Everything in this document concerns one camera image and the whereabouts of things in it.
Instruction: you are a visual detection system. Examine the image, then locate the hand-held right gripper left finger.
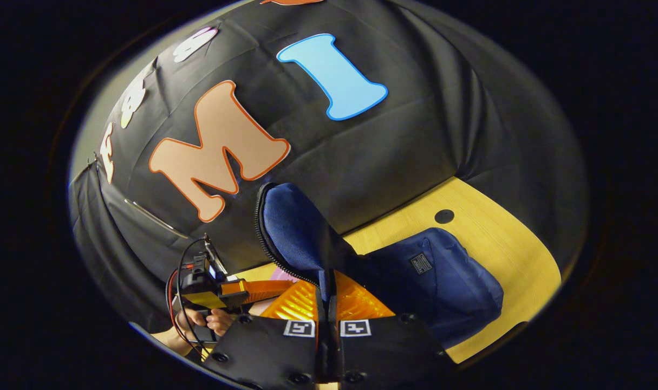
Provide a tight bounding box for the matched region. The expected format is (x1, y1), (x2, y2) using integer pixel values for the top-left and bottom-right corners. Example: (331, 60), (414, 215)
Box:
(201, 279), (330, 390)

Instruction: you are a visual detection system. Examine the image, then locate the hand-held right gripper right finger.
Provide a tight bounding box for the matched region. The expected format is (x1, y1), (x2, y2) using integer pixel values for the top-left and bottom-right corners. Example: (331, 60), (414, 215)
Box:
(329, 270), (455, 390)

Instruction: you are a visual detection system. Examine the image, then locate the blue schoolbag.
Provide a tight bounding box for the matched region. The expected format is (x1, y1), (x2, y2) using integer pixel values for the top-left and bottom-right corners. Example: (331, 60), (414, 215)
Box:
(255, 182), (505, 348)

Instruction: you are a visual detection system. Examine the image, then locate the black backdrop cloth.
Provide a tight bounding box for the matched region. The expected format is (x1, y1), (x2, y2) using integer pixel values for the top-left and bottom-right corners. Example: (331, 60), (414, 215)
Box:
(69, 0), (588, 332)

